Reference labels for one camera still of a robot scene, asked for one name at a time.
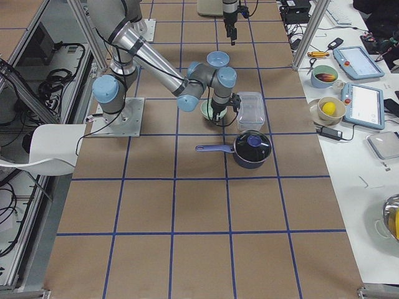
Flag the green ceramic bowl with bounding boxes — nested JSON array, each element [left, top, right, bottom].
[[200, 100, 227, 120]]

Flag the blue ceramic bowl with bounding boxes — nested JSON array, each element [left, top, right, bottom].
[[206, 50, 230, 69]]

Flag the blue bowl with fruit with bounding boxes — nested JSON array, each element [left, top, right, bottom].
[[310, 65, 339, 88]]

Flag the beige bowl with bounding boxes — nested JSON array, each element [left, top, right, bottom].
[[317, 97, 346, 121]]

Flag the steel mixing bowl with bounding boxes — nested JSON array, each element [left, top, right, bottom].
[[374, 194, 398, 241]]

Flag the clear plastic food container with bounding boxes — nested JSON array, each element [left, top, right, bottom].
[[237, 92, 266, 131]]

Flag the glass saucepan lid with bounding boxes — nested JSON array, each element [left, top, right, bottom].
[[234, 130, 272, 163]]

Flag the dark blue saucepan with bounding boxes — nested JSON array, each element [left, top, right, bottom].
[[195, 130, 272, 169]]

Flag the beige plate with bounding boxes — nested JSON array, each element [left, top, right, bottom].
[[308, 99, 342, 126]]

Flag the scissors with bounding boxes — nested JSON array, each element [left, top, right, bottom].
[[307, 57, 317, 74]]

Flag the yellow lemon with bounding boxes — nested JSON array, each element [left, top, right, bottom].
[[321, 102, 336, 116]]

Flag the black power adapter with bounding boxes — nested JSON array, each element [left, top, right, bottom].
[[316, 126, 342, 141]]

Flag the black car key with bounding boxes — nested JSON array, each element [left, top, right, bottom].
[[327, 37, 344, 50]]

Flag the white keyboard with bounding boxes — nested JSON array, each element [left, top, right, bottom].
[[325, 1, 352, 26]]

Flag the upper teach pendant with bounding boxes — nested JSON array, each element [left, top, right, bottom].
[[333, 46, 385, 80]]

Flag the teach pendant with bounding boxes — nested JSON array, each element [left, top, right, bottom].
[[341, 83, 385, 130], [333, 46, 385, 80]]

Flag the lower teach pendant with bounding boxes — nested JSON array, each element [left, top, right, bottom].
[[341, 83, 385, 130]]

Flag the square container lid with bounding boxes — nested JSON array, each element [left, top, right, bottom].
[[366, 131, 398, 159]]

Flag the white chair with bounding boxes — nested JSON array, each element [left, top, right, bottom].
[[1, 124, 86, 176]]

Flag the orange handled tool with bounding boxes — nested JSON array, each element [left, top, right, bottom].
[[307, 51, 330, 59]]

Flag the aluminium frame post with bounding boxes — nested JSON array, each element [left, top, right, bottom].
[[292, 0, 330, 71]]

